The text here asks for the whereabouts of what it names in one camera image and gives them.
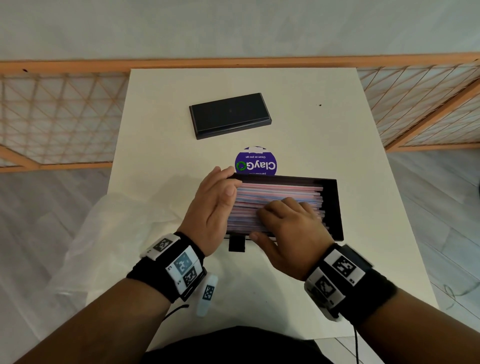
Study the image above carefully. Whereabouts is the person's black clothing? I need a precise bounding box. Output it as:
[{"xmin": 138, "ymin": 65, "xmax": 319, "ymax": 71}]
[{"xmin": 140, "ymin": 326, "xmax": 335, "ymax": 364}]

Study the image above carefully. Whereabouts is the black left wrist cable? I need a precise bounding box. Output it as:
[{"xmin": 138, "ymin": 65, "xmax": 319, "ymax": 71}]
[{"xmin": 162, "ymin": 304, "xmax": 190, "ymax": 322}]

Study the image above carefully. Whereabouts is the purple round sticker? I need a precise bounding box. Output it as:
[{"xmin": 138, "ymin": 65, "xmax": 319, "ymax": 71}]
[{"xmin": 235, "ymin": 146, "xmax": 278, "ymax": 176}]

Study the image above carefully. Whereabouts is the stack of pink blue cards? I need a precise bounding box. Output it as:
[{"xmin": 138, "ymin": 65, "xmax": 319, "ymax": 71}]
[{"xmin": 227, "ymin": 182, "xmax": 326, "ymax": 235}]

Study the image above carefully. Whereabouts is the black left wrist camera band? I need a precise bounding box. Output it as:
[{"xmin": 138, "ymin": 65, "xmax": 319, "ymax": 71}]
[{"xmin": 127, "ymin": 232, "xmax": 219, "ymax": 319}]

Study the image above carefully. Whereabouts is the person's left forearm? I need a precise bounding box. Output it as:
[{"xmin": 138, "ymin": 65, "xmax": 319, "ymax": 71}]
[{"xmin": 15, "ymin": 277, "xmax": 172, "ymax": 364}]

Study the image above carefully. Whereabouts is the wooden lattice fence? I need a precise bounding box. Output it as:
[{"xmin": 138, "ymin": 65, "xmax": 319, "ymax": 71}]
[{"xmin": 0, "ymin": 52, "xmax": 480, "ymax": 173}]

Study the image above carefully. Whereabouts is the black card box tray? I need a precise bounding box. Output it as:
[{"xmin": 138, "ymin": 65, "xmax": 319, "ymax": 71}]
[{"xmin": 224, "ymin": 172, "xmax": 344, "ymax": 253}]

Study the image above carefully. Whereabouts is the person's left hand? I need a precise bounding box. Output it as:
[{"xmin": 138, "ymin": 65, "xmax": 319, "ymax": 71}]
[{"xmin": 176, "ymin": 166, "xmax": 244, "ymax": 257}]

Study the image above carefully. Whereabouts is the clear plastic bag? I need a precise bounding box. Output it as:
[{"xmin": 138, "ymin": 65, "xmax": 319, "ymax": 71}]
[{"xmin": 22, "ymin": 191, "xmax": 181, "ymax": 329}]

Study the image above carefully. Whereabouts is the black box lid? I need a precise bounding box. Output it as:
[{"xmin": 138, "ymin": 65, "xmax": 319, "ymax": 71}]
[{"xmin": 189, "ymin": 92, "xmax": 272, "ymax": 140}]

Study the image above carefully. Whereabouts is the black floor cable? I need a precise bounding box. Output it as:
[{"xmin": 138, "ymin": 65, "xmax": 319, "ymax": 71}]
[{"xmin": 443, "ymin": 282, "xmax": 480, "ymax": 312}]

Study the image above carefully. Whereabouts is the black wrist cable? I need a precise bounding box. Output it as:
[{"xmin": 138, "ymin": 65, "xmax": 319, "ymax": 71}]
[
  {"xmin": 162, "ymin": 304, "xmax": 190, "ymax": 322},
  {"xmin": 352, "ymin": 323, "xmax": 362, "ymax": 364}
]

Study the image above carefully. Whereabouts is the black wrist camera band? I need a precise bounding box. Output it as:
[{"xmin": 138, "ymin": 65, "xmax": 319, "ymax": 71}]
[
  {"xmin": 304, "ymin": 243, "xmax": 398, "ymax": 327},
  {"xmin": 127, "ymin": 232, "xmax": 219, "ymax": 319}
]

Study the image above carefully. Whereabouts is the black right wrist camera band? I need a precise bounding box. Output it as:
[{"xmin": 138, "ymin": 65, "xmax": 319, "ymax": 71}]
[{"xmin": 304, "ymin": 243, "xmax": 398, "ymax": 327}]

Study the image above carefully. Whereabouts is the person's right forearm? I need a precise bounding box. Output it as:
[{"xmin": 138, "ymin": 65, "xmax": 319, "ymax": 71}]
[{"xmin": 352, "ymin": 288, "xmax": 480, "ymax": 364}]

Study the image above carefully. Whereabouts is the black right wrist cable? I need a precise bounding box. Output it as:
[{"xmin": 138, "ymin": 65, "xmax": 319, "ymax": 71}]
[{"xmin": 352, "ymin": 323, "xmax": 362, "ymax": 364}]

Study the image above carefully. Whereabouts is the person's right hand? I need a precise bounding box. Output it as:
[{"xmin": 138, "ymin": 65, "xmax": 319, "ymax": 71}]
[{"xmin": 249, "ymin": 197, "xmax": 335, "ymax": 282}]

